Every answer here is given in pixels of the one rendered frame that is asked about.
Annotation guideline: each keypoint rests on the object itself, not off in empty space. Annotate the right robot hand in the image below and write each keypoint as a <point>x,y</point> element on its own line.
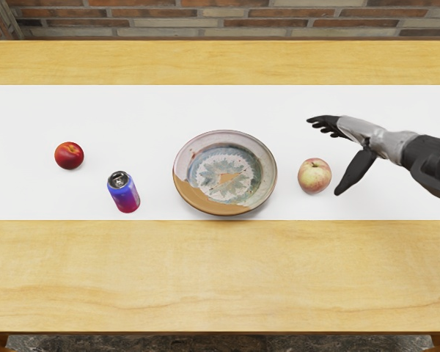
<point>374,139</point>

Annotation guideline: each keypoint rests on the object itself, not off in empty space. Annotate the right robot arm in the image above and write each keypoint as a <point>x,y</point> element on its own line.
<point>434,161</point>

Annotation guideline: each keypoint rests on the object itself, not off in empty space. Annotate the patterned ceramic plate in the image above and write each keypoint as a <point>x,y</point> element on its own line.
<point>225,173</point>

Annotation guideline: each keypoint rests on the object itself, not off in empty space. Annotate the yellow-red apple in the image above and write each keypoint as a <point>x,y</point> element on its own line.
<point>314,175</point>

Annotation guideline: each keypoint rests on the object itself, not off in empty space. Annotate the blue and pink drink can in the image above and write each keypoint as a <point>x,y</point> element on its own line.
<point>124,192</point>

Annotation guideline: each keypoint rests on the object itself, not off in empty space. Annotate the red nectarine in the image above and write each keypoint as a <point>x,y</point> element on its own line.
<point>69,155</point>

